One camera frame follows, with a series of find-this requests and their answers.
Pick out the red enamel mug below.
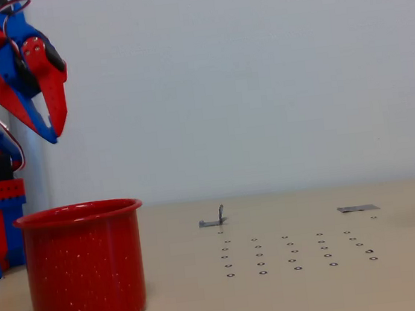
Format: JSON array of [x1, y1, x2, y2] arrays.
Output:
[[10, 195, 156, 311]]

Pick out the flat grey metal plate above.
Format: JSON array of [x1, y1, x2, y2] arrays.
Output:
[[336, 202, 381, 216]]

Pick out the small grey metal bracket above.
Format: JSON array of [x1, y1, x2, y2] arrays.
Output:
[[196, 203, 230, 229]]

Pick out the red white gripper servo cable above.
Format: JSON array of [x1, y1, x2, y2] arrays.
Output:
[[0, 0, 35, 36]]

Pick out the silver metal tube frame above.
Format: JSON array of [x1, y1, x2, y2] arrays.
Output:
[[6, 106, 55, 218]]

